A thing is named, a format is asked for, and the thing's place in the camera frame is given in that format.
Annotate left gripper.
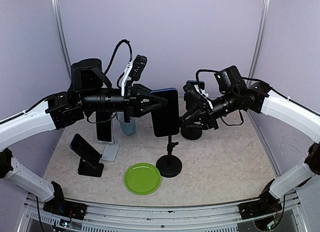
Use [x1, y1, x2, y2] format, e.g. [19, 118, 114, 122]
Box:
[80, 83, 168, 123]

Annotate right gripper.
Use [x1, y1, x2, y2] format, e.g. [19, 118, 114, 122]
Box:
[179, 89, 240, 130]

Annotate short black clamp stand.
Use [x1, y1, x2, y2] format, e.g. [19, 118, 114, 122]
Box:
[180, 93, 203, 140]

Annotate black phone white case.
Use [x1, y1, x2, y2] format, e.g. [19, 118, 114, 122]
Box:
[95, 112, 113, 142]

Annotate tall black clamp stand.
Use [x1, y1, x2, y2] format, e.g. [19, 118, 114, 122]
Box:
[156, 135, 182, 178]

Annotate black phone blue case bottom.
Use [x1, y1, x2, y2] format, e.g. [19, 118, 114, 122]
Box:
[69, 133, 102, 168]

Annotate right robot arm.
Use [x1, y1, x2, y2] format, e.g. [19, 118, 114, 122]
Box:
[180, 66, 320, 214]

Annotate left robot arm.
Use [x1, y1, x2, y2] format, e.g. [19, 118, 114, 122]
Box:
[0, 56, 167, 214]

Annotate white folding phone stand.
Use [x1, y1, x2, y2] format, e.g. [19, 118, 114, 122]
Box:
[101, 140, 119, 162]

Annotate black folding phone stand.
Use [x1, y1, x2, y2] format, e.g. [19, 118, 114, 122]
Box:
[77, 159, 104, 177]

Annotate light blue mug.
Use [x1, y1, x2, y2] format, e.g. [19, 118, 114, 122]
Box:
[116, 112, 136, 136]

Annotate green plate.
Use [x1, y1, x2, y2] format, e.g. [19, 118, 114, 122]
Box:
[124, 163, 162, 195]

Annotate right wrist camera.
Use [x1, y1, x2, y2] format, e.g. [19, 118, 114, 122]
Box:
[183, 80, 214, 110]

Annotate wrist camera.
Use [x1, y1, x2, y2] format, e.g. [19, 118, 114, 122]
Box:
[183, 80, 214, 110]
[121, 55, 148, 97]

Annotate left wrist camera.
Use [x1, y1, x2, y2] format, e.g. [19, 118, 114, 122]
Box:
[121, 55, 148, 97]

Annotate right aluminium frame post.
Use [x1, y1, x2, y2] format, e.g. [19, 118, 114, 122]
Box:
[248, 0, 271, 78]

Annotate aluminium frame post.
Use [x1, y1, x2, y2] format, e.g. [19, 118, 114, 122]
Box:
[248, 0, 271, 78]
[51, 0, 72, 80]

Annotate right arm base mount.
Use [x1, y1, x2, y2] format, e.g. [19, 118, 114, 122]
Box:
[238, 200, 282, 219]

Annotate front aluminium rail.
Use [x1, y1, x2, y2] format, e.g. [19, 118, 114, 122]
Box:
[14, 192, 309, 231]

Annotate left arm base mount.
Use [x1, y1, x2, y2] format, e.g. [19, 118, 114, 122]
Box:
[43, 199, 87, 220]

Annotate left aluminium frame post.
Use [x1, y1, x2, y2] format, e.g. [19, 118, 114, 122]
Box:
[51, 0, 72, 80]

